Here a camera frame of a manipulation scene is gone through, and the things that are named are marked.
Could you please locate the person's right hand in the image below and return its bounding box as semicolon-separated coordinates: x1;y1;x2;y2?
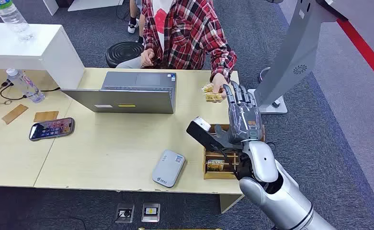
140;48;156;68

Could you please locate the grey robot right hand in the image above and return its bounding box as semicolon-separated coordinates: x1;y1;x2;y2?
214;80;264;146

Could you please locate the person's left hand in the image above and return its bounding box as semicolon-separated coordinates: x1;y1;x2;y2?
211;73;230;101

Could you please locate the patterned ID card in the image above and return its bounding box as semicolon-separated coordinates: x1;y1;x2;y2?
204;91;224;103

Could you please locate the wooden compartment card box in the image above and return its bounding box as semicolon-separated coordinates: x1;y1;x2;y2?
203;124;265;180

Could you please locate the grey card reader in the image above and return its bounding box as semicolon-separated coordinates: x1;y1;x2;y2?
152;149;186;188

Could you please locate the person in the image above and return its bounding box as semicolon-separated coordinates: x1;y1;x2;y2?
115;0;238;104

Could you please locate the hotel room key card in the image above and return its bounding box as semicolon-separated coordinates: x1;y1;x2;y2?
207;160;226;172

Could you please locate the wide wooden card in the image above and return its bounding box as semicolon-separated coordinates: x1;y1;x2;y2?
33;111;59;123

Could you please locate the long wooden card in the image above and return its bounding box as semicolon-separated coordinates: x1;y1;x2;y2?
1;104;29;125

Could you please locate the black round stool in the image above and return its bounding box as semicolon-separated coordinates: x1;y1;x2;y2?
105;41;145;69

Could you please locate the grey laptop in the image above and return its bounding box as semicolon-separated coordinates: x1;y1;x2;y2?
60;71;177;115

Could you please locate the grey kiosk stand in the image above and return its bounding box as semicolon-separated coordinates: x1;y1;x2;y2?
248;0;349;115

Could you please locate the white furniture panel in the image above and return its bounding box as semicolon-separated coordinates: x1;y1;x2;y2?
68;0;125;12

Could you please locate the desk leg panel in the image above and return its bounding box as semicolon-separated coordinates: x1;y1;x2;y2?
219;194;245;214

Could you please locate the white shelf block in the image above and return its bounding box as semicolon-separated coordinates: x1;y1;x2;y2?
0;22;85;90

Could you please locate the smartphone with dark case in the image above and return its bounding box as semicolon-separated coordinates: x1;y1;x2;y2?
28;117;75;142

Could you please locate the small clear water bottle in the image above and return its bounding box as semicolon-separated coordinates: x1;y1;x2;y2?
6;68;45;104

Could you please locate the closed floor socket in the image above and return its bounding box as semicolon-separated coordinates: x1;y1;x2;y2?
141;203;161;223

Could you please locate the large clear water bottle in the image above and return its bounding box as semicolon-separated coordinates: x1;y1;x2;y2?
0;0;34;42

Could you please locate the open floor socket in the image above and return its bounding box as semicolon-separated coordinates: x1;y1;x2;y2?
115;203;136;224

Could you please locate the cable loop behind kiosk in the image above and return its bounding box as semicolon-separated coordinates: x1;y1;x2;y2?
258;67;272;84

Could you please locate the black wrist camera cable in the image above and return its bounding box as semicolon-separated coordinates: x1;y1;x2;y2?
217;145;241;180

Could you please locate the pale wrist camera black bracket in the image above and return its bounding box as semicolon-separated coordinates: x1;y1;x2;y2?
186;116;243;151

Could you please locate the black desk cable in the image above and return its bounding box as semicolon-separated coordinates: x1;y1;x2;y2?
0;80;60;101

